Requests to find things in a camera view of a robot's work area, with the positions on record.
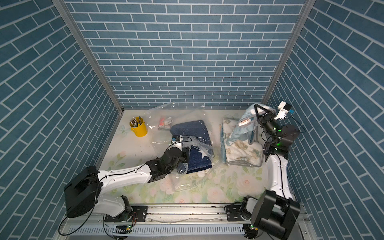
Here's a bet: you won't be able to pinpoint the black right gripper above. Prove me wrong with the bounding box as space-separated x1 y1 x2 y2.
253 107 280 147

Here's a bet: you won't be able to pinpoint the light blue cloud blanket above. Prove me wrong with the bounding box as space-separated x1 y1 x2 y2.
225 104 276 146

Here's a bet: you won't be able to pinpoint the clear plastic vacuum bag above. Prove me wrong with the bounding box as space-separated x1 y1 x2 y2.
145 103 219 192

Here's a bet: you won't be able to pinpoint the cream fluffy navy-trimmed blanket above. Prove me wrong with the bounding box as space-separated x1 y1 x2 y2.
221 118 263 168

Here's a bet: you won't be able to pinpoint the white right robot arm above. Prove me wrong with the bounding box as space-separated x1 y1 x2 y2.
240 102 301 240

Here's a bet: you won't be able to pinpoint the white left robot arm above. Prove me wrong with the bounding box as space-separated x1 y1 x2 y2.
64 147 190 218

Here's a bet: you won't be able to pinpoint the navy blue star blanket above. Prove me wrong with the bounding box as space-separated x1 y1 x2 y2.
170 120 214 174

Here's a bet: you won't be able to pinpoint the highlighter marker pack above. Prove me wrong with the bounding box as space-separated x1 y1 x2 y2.
158 116 173 131

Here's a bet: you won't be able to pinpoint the yellow metal pen bucket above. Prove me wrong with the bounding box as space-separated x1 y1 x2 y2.
130 116 148 138

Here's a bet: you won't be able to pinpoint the pens in bucket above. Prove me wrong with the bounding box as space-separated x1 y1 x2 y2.
130 116 144 128

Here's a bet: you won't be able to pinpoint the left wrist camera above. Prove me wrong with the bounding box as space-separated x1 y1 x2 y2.
171 135 183 150

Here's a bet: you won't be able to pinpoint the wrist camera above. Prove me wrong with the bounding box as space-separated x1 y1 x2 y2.
275 101 295 120
171 135 183 150

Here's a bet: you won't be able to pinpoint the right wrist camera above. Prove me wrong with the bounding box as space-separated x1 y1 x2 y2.
275 101 295 120

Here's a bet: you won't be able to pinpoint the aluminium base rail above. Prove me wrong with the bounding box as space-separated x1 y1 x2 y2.
55 203 317 240

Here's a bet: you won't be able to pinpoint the right aluminium corner post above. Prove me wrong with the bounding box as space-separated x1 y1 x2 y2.
262 0 316 105

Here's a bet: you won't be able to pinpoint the aluminium corner post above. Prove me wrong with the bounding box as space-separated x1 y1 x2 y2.
262 0 316 105
52 0 124 114

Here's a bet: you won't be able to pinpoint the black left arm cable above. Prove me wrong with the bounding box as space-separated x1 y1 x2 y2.
57 136 193 239

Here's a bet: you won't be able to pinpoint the left aluminium corner post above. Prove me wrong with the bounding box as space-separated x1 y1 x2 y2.
52 0 124 114

